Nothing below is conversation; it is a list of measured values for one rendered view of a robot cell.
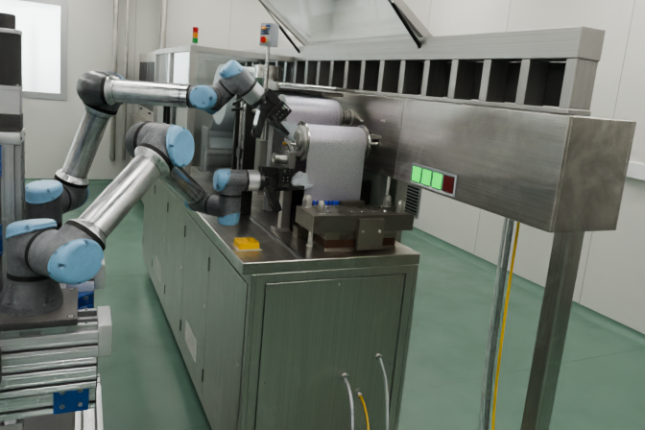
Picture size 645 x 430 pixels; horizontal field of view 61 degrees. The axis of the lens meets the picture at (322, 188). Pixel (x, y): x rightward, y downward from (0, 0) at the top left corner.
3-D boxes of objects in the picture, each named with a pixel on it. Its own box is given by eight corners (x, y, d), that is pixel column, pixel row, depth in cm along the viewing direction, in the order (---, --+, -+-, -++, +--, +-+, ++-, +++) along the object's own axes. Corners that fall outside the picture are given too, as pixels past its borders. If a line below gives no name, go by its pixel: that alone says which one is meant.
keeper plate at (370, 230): (354, 249, 193) (357, 218, 191) (378, 247, 197) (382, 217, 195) (357, 250, 191) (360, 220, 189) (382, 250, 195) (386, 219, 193)
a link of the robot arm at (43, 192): (15, 223, 184) (15, 182, 181) (39, 214, 197) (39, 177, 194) (50, 226, 183) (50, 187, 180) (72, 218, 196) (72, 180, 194)
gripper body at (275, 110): (294, 111, 195) (271, 87, 190) (277, 130, 194) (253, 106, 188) (286, 110, 202) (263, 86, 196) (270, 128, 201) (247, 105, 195)
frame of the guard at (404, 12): (223, -22, 270) (232, -34, 271) (300, 56, 295) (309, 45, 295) (317, -73, 169) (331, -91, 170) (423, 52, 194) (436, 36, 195)
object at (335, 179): (302, 205, 204) (307, 155, 201) (358, 204, 214) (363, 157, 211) (303, 205, 203) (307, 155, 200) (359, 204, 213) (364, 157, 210)
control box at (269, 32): (256, 45, 248) (257, 22, 246) (266, 46, 253) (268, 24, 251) (267, 45, 243) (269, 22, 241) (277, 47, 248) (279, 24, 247)
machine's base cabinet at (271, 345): (140, 270, 411) (144, 155, 395) (226, 265, 438) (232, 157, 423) (231, 516, 187) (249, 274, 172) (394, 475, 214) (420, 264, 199)
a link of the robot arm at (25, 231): (38, 258, 153) (38, 211, 150) (70, 270, 146) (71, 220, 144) (-5, 269, 142) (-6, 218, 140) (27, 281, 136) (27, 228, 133)
